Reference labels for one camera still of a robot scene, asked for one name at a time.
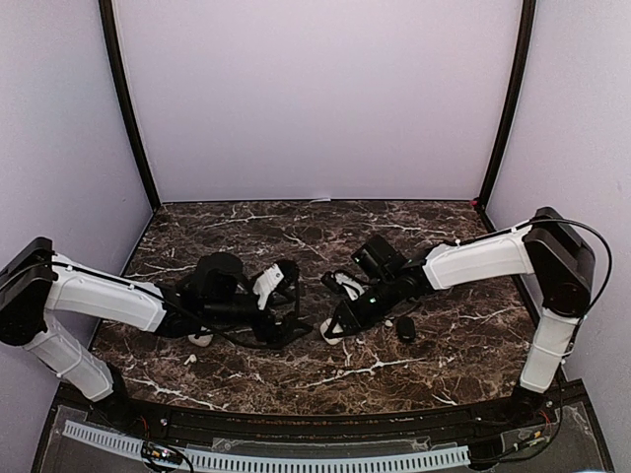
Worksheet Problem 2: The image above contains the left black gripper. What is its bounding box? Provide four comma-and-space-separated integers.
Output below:
204, 295, 315, 352

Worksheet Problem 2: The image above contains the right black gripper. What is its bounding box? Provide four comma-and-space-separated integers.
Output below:
326, 275, 400, 338

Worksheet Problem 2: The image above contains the white charging case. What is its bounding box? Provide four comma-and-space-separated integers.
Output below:
319, 318, 343, 346
188, 334, 213, 347

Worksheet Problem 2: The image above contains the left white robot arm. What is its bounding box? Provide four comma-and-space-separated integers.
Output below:
1, 236, 313, 430

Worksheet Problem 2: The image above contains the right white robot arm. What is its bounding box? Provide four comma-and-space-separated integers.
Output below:
320, 207, 603, 428

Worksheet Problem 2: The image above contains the black charging case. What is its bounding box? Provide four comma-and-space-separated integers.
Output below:
395, 316, 416, 343

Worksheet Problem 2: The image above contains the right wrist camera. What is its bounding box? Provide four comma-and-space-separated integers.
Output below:
320, 270, 366, 301

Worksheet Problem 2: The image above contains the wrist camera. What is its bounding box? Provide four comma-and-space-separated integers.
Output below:
252, 259, 300, 310
320, 270, 366, 301

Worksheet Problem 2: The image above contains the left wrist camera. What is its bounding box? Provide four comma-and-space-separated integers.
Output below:
252, 259, 300, 310

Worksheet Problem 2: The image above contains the black front rail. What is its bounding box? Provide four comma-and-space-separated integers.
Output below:
130, 399, 512, 442

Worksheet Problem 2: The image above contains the white slotted cable duct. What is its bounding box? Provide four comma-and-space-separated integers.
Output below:
61, 420, 470, 472

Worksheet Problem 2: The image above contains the right black frame post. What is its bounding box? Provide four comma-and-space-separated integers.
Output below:
476, 0, 537, 211

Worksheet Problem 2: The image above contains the black frame post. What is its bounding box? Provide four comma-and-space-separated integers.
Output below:
98, 0, 162, 212
476, 0, 537, 211

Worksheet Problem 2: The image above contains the left black frame post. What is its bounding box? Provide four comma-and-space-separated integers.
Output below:
98, 0, 162, 212

